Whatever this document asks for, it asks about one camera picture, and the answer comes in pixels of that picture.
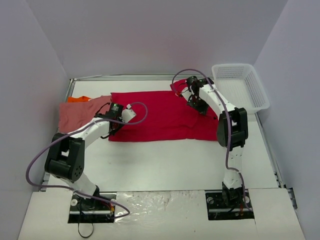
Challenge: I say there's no pink folded t-shirt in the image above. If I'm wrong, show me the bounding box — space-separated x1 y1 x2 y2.
58 95 112 134

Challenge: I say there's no black cable loop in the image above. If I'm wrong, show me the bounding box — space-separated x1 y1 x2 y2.
77 221 96 238

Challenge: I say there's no orange folded t-shirt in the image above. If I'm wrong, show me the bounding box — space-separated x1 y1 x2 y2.
66 96 91 103

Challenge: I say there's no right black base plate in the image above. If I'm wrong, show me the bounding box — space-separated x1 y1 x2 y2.
205 190 255 221

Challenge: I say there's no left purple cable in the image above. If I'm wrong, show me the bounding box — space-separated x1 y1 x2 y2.
26 101 149 217

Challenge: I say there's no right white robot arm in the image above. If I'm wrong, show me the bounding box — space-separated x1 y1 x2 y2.
182 76 249 208

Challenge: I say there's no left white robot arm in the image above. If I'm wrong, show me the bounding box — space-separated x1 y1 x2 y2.
44 102 135 209

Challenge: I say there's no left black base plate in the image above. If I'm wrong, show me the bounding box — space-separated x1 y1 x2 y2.
68 193 116 224

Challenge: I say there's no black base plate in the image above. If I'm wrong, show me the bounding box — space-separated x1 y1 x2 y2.
68 193 116 224
205 190 255 221

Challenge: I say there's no red t-shirt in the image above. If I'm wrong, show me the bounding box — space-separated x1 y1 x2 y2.
109 90 218 142

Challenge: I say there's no purple cable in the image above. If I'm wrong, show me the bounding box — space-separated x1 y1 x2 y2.
171 69 252 210
26 101 149 217

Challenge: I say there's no white plastic basket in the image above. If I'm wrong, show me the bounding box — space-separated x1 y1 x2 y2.
211 63 270 114

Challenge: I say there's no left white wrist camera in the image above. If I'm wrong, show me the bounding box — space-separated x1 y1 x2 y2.
121 109 137 123

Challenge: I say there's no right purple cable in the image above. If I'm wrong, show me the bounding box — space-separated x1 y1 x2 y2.
171 69 252 210

